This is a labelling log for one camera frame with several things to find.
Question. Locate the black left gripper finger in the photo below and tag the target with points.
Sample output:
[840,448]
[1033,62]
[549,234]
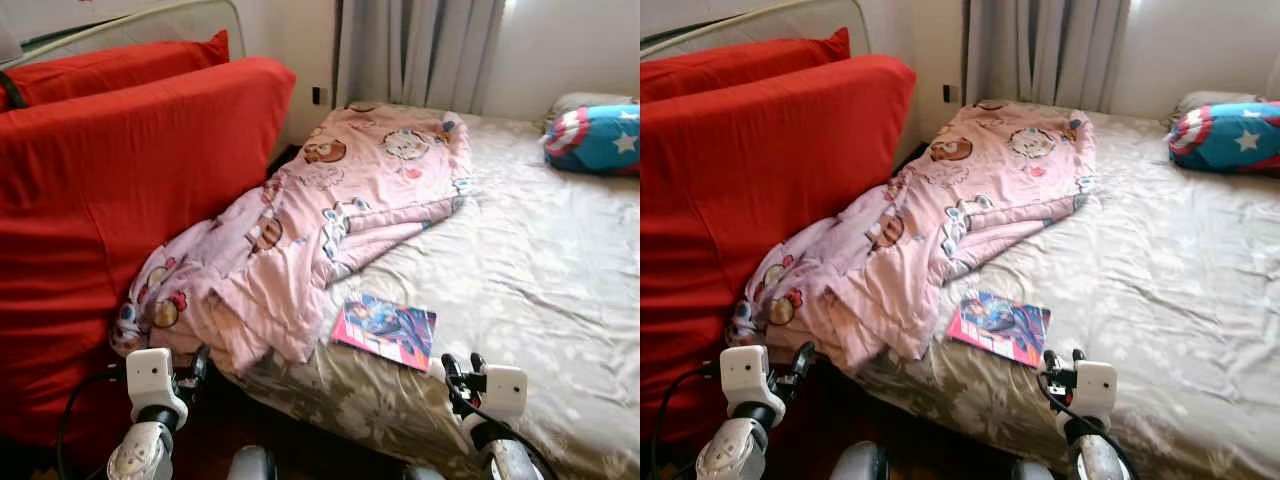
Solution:
[205,358]
[806,357]

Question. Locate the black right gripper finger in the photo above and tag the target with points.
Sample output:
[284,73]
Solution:
[478,363]
[1078,358]
[452,368]
[1050,364]

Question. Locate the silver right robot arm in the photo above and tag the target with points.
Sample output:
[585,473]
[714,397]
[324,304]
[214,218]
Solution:
[510,460]
[1100,460]

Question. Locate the pink blue comic book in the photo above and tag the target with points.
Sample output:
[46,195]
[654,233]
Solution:
[1000,328]
[385,330]

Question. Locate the silver right robot leg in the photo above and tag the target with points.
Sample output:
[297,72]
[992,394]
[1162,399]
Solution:
[425,473]
[1030,472]

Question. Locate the bed with beige floral sheet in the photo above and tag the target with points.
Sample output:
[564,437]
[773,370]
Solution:
[1160,280]
[530,280]

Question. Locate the pink cartoon print blanket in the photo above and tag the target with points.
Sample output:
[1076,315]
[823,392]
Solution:
[950,205]
[330,210]

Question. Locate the blue red star shield pillow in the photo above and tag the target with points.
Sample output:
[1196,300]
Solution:
[595,140]
[1230,138]

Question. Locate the beige floral pillow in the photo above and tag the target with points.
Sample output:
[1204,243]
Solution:
[1215,100]
[585,102]

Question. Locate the red pointed-corner cushion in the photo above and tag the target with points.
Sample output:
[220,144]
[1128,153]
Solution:
[110,70]
[740,65]

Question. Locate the grey pleated curtain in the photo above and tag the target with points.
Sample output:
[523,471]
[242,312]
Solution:
[420,50]
[1050,50]

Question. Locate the grey upright mattress with piping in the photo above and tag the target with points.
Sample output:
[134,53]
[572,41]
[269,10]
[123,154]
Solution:
[780,18]
[150,22]

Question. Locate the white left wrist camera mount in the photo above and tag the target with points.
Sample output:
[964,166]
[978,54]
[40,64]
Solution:
[155,380]
[750,378]

